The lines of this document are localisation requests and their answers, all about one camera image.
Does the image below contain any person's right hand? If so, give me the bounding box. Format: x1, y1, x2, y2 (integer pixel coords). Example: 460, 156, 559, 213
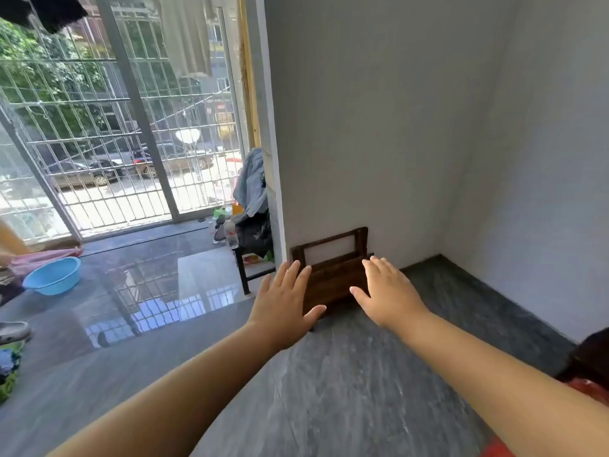
350, 255, 431, 331

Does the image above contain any green tree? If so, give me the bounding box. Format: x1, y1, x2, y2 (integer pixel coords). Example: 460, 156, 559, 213
0, 18, 105, 138

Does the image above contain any dark parked car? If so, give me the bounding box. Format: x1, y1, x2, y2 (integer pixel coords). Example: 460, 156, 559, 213
47, 159, 124, 189

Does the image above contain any pink cloth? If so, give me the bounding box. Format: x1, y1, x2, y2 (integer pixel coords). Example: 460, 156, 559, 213
7, 247, 84, 277

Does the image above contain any cream hanging garment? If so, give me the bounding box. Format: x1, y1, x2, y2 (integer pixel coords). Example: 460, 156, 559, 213
157, 0, 213, 79

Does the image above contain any metal window grille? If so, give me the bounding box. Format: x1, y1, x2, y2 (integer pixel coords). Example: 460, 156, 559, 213
0, 0, 248, 243

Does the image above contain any yellow wooden plank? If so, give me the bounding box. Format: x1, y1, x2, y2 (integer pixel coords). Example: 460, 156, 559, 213
237, 0, 261, 149

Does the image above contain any silver parked car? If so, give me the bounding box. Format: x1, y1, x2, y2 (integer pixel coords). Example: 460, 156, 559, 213
131, 142, 215, 179

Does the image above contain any brown wooden folding table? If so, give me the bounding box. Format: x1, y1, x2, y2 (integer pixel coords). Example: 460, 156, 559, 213
291, 227, 374, 324

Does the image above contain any person's right forearm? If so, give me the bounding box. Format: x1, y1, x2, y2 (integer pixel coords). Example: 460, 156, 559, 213
393, 311, 609, 457

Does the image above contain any person's left forearm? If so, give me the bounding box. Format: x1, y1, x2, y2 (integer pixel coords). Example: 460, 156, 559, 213
47, 322, 286, 457

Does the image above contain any person's left hand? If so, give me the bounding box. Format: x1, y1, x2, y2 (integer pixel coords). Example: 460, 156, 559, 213
247, 260, 327, 350

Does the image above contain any black hanging garment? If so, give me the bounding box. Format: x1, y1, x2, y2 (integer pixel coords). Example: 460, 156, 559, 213
0, 0, 89, 34

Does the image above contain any pile of mixed clothes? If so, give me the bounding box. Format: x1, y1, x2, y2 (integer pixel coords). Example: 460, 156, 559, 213
0, 342, 25, 405

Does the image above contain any grey garment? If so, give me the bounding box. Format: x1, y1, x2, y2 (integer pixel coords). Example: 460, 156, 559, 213
233, 148, 268, 220

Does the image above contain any blue plastic basin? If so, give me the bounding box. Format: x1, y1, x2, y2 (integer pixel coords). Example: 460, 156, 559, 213
22, 256, 82, 296

